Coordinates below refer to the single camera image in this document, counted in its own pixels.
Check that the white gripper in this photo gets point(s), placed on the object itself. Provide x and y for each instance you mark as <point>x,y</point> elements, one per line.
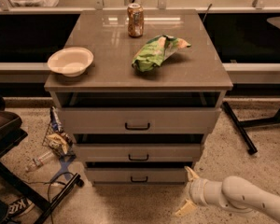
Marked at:
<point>195,190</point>

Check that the grey drawer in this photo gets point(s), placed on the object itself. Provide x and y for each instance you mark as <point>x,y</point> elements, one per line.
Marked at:
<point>173,176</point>
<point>142,152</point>
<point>138,120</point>

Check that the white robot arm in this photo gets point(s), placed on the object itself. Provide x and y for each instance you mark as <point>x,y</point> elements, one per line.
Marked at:
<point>233,194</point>

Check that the grey drawer cabinet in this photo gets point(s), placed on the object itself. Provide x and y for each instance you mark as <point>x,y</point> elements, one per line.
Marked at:
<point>191,78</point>

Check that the black stand base right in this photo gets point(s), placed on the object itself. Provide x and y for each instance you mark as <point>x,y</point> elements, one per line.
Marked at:
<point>242,125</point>

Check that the green chip bag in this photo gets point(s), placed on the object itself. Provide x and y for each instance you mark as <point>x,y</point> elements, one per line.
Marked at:
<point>156,51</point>

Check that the clear plastic bottle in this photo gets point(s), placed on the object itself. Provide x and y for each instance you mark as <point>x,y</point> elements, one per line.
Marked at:
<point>40,161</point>

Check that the black white sneaker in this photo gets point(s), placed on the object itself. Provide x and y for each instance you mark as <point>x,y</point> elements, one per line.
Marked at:
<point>20,207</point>

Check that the white bowl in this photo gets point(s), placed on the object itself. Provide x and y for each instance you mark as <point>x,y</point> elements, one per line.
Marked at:
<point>70,62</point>

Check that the orange soda can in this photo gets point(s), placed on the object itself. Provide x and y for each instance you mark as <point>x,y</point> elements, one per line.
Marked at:
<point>135,20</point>

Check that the wire basket with snacks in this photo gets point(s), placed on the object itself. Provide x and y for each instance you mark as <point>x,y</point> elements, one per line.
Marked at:
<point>56,139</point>

